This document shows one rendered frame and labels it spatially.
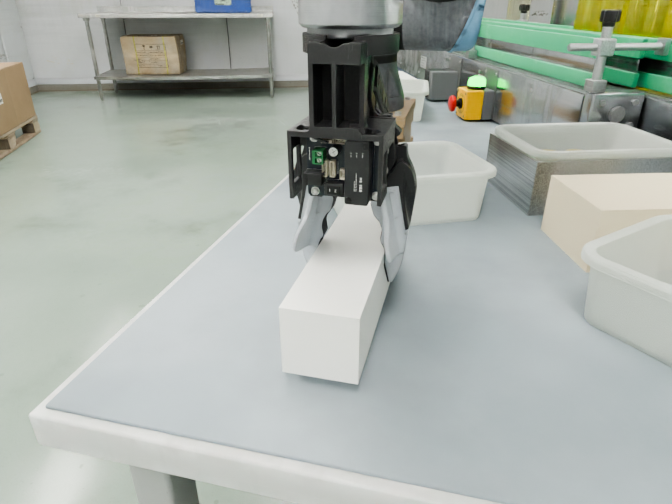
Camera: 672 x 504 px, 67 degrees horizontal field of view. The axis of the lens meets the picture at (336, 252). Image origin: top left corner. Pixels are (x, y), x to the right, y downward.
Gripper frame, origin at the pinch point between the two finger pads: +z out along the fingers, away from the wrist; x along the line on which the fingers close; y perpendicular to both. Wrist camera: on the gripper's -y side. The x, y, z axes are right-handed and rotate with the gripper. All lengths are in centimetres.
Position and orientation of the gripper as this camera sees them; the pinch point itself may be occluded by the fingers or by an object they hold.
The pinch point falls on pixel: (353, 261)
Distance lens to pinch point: 47.9
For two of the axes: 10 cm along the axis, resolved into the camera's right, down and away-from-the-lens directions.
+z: 0.0, 8.9, 4.5
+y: -2.4, 4.4, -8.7
